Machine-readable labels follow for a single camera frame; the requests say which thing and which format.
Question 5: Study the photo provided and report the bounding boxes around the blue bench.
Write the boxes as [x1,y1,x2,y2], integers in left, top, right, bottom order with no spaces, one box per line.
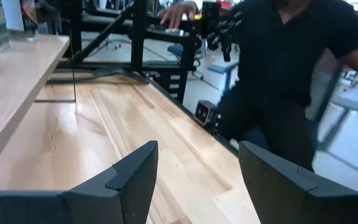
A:
[208,60,241,96]

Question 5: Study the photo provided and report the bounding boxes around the person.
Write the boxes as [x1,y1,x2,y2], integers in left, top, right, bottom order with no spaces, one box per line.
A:
[218,0,358,174]

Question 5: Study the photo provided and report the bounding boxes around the person's hand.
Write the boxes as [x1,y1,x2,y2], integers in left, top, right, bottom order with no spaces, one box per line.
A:
[159,0,200,30]

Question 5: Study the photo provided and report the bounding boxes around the black metal table frame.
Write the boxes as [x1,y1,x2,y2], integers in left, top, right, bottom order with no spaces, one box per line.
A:
[47,0,239,156]

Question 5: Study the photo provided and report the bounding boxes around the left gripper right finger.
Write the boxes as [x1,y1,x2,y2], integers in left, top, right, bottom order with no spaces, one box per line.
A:
[239,140,319,224]

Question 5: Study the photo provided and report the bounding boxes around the grey metal table frame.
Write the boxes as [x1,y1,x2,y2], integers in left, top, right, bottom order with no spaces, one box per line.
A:
[317,58,358,184]

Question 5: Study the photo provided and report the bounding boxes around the wooden shelf riser black legs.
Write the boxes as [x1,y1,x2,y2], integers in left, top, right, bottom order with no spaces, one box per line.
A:
[0,18,78,191]

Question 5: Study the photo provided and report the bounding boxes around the small black camera box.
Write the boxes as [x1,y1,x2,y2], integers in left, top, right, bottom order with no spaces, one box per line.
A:
[194,99,220,128]

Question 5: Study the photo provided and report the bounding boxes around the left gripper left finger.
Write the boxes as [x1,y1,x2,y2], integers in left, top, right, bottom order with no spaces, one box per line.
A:
[62,140,159,224]

